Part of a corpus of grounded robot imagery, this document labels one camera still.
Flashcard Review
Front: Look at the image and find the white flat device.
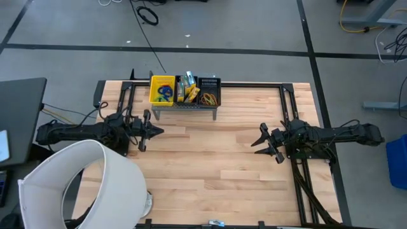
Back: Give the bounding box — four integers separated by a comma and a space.
0, 129, 10, 163

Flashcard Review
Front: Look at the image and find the white lamp shade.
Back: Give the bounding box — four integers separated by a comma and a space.
17, 139, 154, 229

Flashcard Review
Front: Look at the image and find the blue coil wristband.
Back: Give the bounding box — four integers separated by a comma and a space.
158, 84, 174, 102

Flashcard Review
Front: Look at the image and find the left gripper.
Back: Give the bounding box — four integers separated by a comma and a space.
132, 110, 165, 153

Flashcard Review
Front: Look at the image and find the thin black cable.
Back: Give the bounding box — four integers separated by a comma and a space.
41, 101, 109, 120

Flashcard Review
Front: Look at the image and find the black cable conduit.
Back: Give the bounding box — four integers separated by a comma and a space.
291, 158, 343, 227

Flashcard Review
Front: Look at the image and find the grey perforated metal shelf riser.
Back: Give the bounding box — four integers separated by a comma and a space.
151, 101, 219, 121

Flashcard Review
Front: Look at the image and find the wide black plastic basket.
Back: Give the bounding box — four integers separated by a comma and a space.
174, 74, 200, 106

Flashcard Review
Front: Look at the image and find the thin yellow cable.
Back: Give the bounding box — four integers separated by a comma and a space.
43, 108, 76, 125

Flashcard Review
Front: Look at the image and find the narrow black plastic basket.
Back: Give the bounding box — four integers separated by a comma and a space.
197, 76, 223, 108

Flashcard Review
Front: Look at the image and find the yellow plastic basket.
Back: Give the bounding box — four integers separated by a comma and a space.
149, 74, 176, 108

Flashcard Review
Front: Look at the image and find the grey desk base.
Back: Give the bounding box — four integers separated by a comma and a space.
341, 0, 407, 28

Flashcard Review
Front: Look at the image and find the black cable bundle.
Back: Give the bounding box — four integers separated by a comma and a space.
383, 27, 407, 63

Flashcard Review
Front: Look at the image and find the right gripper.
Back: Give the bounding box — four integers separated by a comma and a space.
251, 123, 289, 165

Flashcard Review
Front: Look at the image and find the long white floor cable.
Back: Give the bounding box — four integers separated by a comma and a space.
374, 27, 407, 64

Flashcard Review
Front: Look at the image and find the blue plastic bin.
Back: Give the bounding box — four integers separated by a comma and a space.
385, 133, 407, 191

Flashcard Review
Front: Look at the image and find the black desk top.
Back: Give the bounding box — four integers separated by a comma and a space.
0, 77, 48, 169

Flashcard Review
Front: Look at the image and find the yellow extension cable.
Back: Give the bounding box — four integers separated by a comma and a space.
338, 0, 407, 34

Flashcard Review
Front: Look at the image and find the long black floor cable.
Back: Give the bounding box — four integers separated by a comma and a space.
128, 0, 168, 74

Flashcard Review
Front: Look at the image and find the curved black floor cable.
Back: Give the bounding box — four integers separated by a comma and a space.
398, 76, 407, 120

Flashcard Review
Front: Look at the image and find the grey desk foot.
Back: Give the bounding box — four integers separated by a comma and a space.
362, 101, 407, 111

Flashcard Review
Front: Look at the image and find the coiled black floor cable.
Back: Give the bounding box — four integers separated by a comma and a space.
135, 5, 159, 26

